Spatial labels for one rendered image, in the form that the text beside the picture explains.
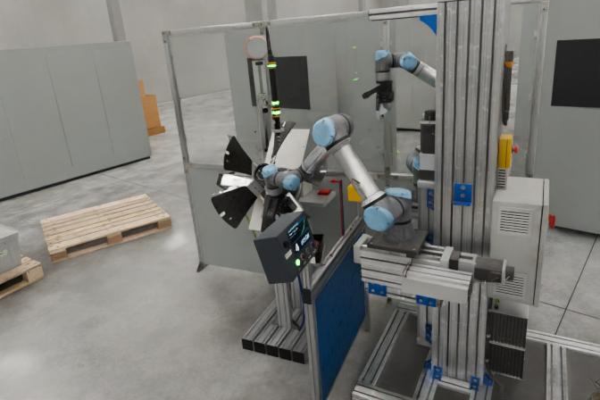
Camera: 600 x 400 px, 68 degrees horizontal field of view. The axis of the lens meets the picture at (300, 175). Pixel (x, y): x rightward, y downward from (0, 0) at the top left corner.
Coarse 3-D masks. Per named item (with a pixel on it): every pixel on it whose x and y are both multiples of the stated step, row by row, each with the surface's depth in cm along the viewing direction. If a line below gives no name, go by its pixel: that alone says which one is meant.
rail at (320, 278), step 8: (360, 224) 265; (352, 232) 251; (360, 232) 266; (344, 240) 241; (352, 240) 252; (336, 248) 235; (344, 248) 239; (328, 256) 226; (336, 256) 228; (344, 256) 240; (328, 264) 218; (336, 264) 228; (320, 272) 211; (328, 272) 218; (312, 280) 207; (320, 280) 209; (304, 288) 199; (312, 288) 201; (320, 288) 210; (304, 296) 201; (312, 296) 201
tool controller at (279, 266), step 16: (272, 224) 178; (288, 224) 171; (304, 224) 181; (256, 240) 166; (272, 240) 163; (288, 240) 168; (304, 240) 179; (272, 256) 165; (288, 256) 166; (272, 272) 167; (288, 272) 164
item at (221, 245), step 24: (192, 168) 368; (192, 192) 377; (216, 192) 366; (336, 192) 320; (216, 216) 374; (312, 216) 335; (336, 216) 326; (216, 240) 383; (240, 240) 372; (336, 240) 333; (216, 264) 392; (240, 264) 380
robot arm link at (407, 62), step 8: (400, 56) 222; (408, 56) 214; (400, 64) 219; (408, 64) 216; (416, 64) 217; (424, 64) 219; (416, 72) 219; (424, 72) 219; (432, 72) 219; (424, 80) 222; (432, 80) 220
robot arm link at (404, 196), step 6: (390, 192) 191; (396, 192) 190; (402, 192) 190; (408, 192) 191; (396, 198) 189; (402, 198) 189; (408, 198) 191; (402, 204) 188; (408, 204) 191; (408, 210) 192; (402, 216) 189; (408, 216) 193
